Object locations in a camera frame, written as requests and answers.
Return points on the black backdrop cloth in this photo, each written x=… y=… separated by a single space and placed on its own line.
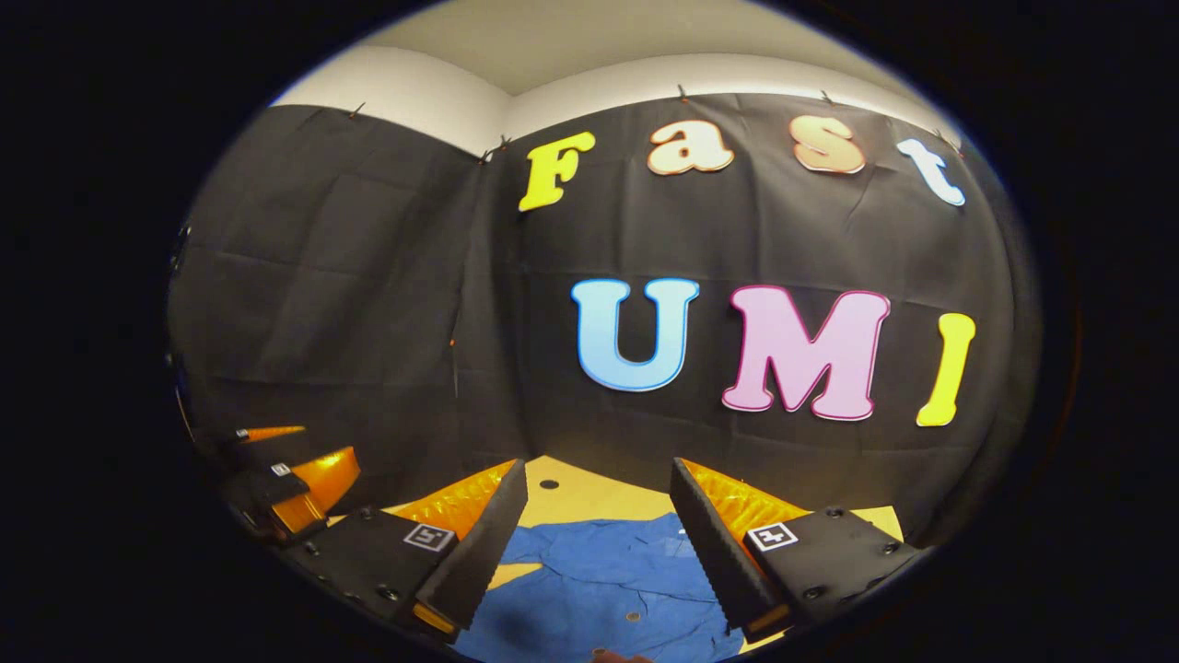
x=368 y=276

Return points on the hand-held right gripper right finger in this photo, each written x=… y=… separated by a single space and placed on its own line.
x=714 y=552

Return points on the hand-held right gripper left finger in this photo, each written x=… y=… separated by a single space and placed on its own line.
x=479 y=552

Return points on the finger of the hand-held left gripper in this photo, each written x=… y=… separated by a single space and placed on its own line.
x=318 y=479
x=267 y=433

